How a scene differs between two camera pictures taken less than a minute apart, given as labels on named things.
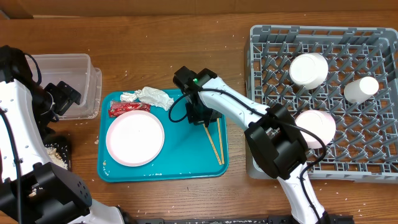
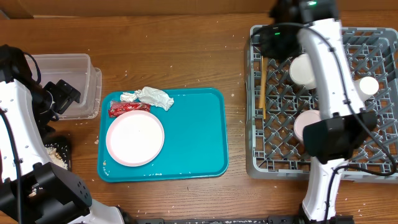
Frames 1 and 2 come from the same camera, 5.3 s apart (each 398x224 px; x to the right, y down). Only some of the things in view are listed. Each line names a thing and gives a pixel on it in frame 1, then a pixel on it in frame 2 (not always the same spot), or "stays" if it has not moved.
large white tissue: [154, 97] stays
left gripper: [65, 94] stays
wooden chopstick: [219, 125] to [265, 65]
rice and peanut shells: [58, 154] stays
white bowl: [308, 70] stays
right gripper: [198, 116] to [269, 51]
